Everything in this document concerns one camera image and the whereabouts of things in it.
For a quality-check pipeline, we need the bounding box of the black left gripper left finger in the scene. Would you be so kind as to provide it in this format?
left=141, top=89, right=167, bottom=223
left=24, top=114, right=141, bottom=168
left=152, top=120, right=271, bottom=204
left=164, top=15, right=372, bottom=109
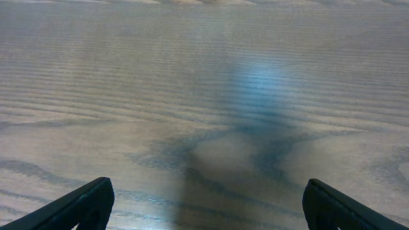
left=1, top=177, right=114, bottom=230

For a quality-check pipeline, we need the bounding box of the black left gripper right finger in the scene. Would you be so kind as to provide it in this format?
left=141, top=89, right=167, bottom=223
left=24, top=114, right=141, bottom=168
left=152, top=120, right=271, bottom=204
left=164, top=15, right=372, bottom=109
left=302, top=178, right=408, bottom=230

